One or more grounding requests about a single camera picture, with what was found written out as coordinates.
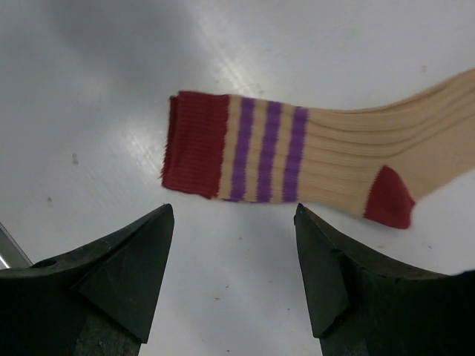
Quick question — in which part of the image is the tan sock with purple stripes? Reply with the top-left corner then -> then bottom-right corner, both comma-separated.
162,70 -> 474,229

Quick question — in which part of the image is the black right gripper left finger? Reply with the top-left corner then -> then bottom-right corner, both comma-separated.
1,204 -> 174,355

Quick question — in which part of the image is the aluminium table frame rail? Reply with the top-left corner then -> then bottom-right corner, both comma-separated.
0,223 -> 32,269

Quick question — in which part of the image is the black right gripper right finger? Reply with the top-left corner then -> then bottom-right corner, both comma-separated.
294,205 -> 474,355

